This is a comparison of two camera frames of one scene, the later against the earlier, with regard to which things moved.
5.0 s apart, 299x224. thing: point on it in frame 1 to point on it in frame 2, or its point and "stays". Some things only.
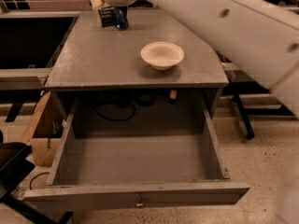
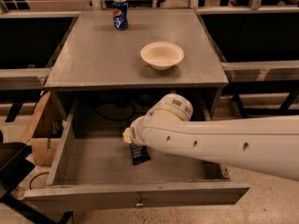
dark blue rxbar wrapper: x=108 y=16 to x=139 y=153
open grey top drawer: x=115 y=154 stays
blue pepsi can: x=121 y=18 stays
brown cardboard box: x=45 y=133 stays
